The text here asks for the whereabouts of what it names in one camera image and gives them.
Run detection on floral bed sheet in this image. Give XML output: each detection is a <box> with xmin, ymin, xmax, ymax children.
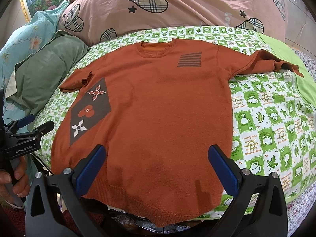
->
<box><xmin>286</xmin><ymin>49</ymin><xmax>316</xmax><ymax>236</ymax></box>

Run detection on green pillow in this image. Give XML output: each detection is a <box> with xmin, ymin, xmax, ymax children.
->
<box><xmin>5</xmin><ymin>31</ymin><xmax>88</xmax><ymax>116</ymax></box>

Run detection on pink heart print duvet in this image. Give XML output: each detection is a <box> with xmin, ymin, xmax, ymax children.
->
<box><xmin>59</xmin><ymin>0</ymin><xmax>288</xmax><ymax>46</ymax></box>

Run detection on green white patterned blanket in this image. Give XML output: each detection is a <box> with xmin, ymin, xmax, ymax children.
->
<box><xmin>33</xmin><ymin>26</ymin><xmax>316</xmax><ymax>221</ymax></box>

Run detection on person's left hand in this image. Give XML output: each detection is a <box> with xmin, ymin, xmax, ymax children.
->
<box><xmin>0</xmin><ymin>155</ymin><xmax>31</xmax><ymax>204</ymax></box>

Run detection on light blue floral pillow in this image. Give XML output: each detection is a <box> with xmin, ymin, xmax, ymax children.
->
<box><xmin>0</xmin><ymin>0</ymin><xmax>70</xmax><ymax>129</ymax></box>

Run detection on orange knit sweater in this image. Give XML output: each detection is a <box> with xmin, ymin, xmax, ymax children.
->
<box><xmin>51</xmin><ymin>39</ymin><xmax>298</xmax><ymax>226</ymax></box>

